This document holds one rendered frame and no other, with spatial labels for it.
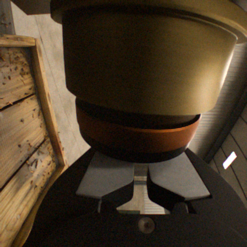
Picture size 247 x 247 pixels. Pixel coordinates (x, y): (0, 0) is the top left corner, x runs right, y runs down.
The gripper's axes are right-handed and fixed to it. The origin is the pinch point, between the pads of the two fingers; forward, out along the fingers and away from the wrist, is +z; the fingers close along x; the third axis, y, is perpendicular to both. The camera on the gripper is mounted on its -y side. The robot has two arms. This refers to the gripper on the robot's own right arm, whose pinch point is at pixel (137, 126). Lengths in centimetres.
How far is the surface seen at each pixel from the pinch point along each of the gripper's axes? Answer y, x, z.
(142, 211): 1244, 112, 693
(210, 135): 497, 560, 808
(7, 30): -11.4, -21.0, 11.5
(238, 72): 54, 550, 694
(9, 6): -15.5, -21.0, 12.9
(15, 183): 11.2, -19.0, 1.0
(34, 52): -7.4, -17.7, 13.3
